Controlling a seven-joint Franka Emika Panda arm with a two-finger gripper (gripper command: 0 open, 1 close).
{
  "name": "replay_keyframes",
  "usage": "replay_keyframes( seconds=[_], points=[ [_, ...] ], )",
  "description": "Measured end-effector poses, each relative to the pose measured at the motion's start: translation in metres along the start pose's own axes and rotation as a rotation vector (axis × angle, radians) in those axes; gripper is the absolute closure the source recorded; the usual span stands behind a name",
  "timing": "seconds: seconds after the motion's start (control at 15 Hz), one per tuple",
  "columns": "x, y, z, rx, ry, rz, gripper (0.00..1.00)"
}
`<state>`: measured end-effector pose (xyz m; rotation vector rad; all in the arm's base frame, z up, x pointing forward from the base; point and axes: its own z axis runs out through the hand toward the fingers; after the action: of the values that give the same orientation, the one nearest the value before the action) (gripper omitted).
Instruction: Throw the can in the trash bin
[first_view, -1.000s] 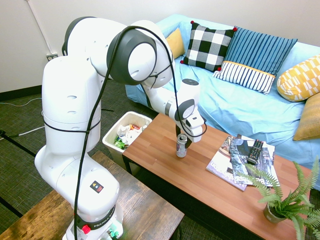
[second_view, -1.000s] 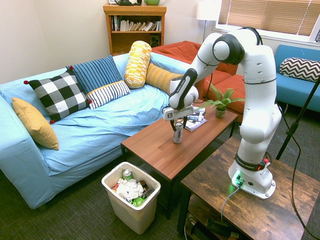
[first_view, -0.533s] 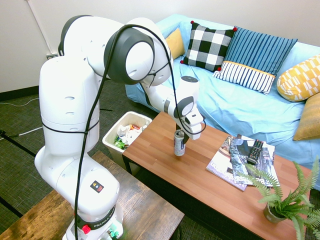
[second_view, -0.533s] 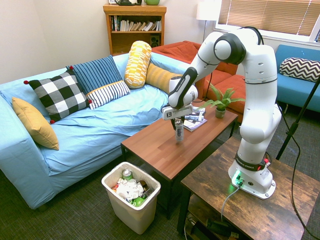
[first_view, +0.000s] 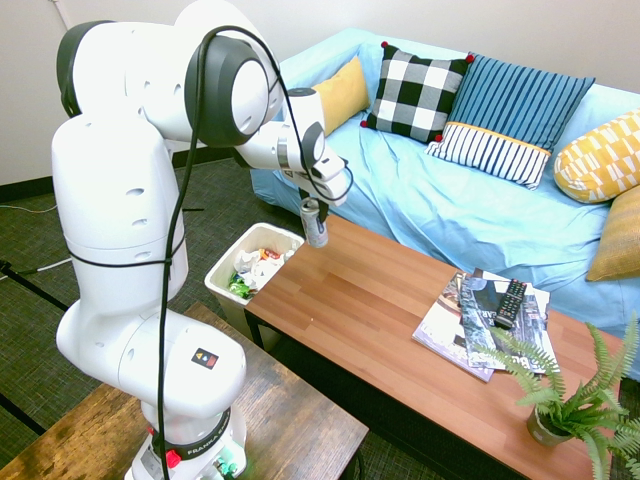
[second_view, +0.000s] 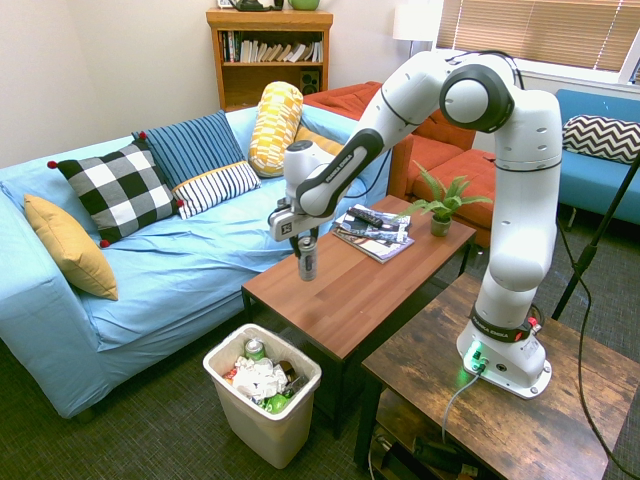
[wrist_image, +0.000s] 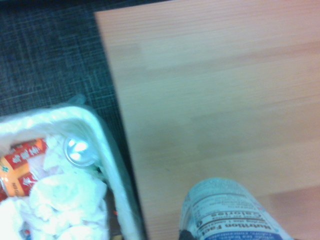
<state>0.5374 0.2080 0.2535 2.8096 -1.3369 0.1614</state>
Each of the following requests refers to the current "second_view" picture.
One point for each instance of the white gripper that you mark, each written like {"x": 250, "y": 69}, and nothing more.
{"x": 290, "y": 225}

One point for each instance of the silver blue drink can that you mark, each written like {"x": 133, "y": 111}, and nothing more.
{"x": 308, "y": 262}

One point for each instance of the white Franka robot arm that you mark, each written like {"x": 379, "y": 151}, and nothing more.
{"x": 525, "y": 200}

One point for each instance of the green soda can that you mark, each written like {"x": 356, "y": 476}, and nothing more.
{"x": 254, "y": 349}

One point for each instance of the beige trash bin white liner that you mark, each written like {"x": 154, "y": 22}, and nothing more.
{"x": 270, "y": 435}

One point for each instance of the black remote control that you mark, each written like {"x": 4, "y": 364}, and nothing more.
{"x": 365, "y": 216}

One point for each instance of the magazine with light cover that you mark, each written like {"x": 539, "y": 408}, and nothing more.
{"x": 385, "y": 250}

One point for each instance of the orange yellow flat pillow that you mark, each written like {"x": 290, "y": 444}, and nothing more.
{"x": 317, "y": 142}

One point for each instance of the navy white striped pillow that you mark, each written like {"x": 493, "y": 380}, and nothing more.
{"x": 215, "y": 187}

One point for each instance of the yellow patterned bolster pillow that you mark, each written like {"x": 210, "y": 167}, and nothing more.
{"x": 275, "y": 125}

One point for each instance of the dark clear plastic container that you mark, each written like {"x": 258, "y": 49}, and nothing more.
{"x": 292, "y": 375}

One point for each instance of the light blue sofa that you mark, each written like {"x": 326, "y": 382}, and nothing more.
{"x": 175, "y": 280}

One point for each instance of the potted green fern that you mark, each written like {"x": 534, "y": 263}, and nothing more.
{"x": 441, "y": 225}

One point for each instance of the crumpled white paper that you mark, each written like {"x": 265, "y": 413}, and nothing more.
{"x": 257, "y": 377}

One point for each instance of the blue striped pillow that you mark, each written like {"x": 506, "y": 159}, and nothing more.
{"x": 195, "y": 145}

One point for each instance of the red snack wrapper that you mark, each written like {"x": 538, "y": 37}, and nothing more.
{"x": 230, "y": 374}

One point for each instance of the small black speaker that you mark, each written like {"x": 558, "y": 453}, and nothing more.
{"x": 310, "y": 82}

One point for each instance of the rustic dark wood table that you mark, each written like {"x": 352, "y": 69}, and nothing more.
{"x": 425, "y": 350}

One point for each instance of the orange sofa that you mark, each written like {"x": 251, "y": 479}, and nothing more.
{"x": 440, "y": 150}

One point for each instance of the green snack wrapper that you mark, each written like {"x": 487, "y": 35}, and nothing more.
{"x": 276, "y": 403}

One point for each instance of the black white checkered pillow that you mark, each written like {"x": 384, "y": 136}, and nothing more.
{"x": 120, "y": 192}

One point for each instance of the row of paperback books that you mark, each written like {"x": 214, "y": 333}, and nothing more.
{"x": 270, "y": 51}

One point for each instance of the wooden bookshelf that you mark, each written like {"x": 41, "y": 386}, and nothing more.
{"x": 270, "y": 25}

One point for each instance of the mustard yellow pillow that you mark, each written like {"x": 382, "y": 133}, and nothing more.
{"x": 70, "y": 245}

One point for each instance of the green bowl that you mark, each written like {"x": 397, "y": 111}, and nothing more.
{"x": 304, "y": 4}

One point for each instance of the black object on shelf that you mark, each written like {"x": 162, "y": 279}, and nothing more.
{"x": 252, "y": 5}

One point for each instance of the floor lamp white shade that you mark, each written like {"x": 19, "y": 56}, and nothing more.
{"x": 417, "y": 20}

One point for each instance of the black power strip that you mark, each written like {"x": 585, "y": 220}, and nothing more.
{"x": 440, "y": 452}

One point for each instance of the black tripod stand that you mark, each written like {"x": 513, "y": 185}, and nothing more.
{"x": 595, "y": 242}

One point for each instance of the blue bench sofa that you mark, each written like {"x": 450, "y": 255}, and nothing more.
{"x": 595, "y": 190}

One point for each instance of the black white zigzag pillow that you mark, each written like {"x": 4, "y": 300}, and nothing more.
{"x": 600, "y": 137}

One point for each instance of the wooden window blinds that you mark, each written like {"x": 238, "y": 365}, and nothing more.
{"x": 540, "y": 30}

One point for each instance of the wooden coffee table black frame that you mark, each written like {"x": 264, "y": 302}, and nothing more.
{"x": 350, "y": 300}

